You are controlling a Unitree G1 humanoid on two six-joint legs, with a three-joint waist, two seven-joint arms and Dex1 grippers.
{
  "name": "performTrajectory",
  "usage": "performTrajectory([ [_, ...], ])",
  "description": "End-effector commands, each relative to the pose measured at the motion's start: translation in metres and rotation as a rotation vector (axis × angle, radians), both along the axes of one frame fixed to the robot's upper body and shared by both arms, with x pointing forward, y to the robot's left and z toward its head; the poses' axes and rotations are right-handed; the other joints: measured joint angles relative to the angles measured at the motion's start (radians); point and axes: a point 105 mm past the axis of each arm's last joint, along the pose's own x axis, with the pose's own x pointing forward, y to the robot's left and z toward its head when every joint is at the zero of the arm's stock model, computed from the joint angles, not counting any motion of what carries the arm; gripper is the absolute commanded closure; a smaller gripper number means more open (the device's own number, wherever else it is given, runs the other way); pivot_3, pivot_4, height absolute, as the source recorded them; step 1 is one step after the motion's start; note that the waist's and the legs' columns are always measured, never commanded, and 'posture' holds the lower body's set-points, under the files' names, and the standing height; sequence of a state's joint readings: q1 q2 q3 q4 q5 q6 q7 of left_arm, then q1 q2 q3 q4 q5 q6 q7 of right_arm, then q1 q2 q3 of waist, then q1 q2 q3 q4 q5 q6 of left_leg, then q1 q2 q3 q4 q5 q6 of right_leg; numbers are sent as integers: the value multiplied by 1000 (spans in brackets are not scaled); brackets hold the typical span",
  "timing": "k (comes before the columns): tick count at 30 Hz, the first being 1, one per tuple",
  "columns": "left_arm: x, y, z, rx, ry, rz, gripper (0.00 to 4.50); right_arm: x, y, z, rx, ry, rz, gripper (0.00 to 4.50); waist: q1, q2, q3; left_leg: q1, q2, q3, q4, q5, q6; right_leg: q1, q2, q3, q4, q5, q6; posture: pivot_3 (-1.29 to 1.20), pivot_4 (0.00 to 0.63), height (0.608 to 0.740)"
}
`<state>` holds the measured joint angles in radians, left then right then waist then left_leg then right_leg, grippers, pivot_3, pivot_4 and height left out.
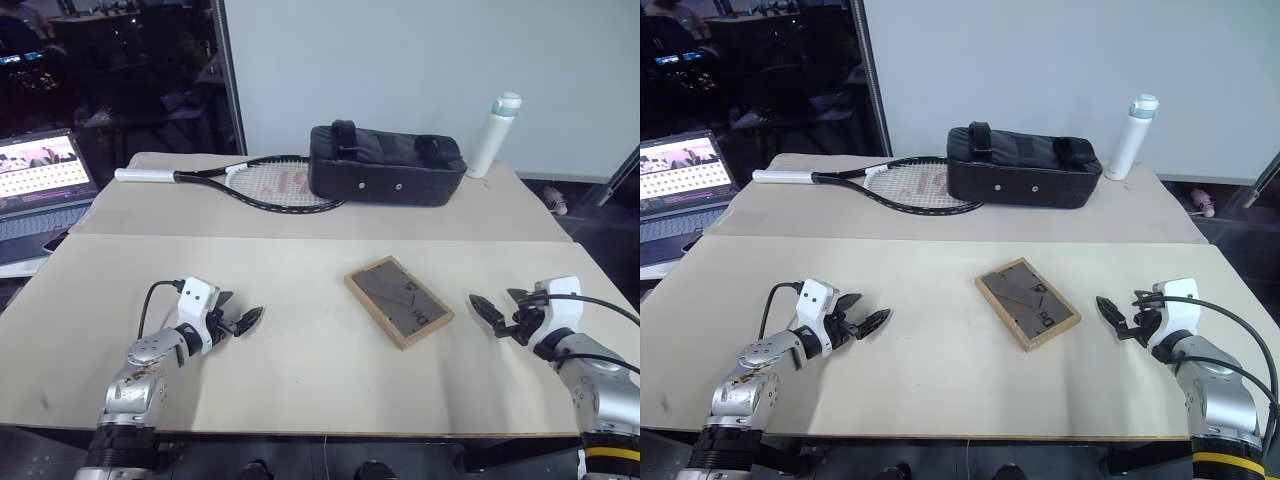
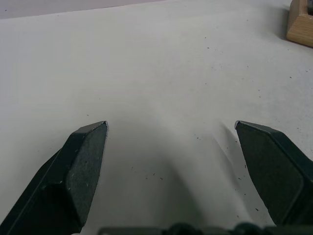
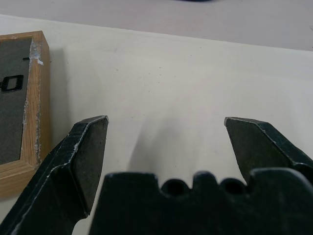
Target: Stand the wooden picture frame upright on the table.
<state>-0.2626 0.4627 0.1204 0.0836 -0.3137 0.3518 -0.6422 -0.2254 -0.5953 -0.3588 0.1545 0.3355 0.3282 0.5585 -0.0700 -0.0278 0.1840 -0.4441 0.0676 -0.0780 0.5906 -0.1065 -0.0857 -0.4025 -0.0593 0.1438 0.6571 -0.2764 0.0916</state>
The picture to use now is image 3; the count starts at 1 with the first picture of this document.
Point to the wooden picture frame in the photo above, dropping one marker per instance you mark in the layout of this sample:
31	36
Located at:
27	110

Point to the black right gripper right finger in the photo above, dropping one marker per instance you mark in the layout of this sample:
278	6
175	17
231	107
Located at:
264	149

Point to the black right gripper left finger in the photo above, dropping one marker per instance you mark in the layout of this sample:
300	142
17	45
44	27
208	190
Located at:
61	176

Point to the dark object at floor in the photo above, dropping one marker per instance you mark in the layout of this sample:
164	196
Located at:
193	0

